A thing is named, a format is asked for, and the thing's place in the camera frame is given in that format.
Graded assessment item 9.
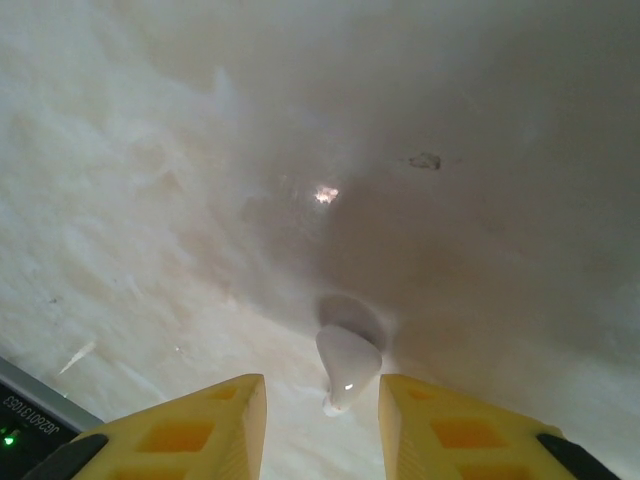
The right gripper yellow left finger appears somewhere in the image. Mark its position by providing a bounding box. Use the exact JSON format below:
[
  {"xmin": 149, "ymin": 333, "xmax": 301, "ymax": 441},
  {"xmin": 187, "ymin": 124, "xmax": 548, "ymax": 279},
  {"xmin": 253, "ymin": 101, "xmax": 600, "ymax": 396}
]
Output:
[{"xmin": 47, "ymin": 372, "xmax": 267, "ymax": 480}]

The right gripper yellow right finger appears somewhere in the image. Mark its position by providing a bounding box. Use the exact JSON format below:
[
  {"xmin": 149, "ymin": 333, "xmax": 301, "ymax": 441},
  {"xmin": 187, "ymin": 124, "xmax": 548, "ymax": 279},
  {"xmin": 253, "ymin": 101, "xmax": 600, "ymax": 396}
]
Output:
[{"xmin": 378, "ymin": 373, "xmax": 617, "ymax": 480}]

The white wireless earbud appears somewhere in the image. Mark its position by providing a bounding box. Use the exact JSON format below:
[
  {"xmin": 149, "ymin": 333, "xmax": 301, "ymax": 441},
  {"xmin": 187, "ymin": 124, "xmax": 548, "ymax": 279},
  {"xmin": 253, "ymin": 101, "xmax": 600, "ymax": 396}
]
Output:
[{"xmin": 314, "ymin": 323, "xmax": 384, "ymax": 419}]

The black electronic device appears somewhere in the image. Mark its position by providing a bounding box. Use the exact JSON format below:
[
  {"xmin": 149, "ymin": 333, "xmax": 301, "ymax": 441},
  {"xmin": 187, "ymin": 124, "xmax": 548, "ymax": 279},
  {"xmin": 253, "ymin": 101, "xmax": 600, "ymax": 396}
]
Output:
[{"xmin": 0, "ymin": 355, "xmax": 89, "ymax": 437}]

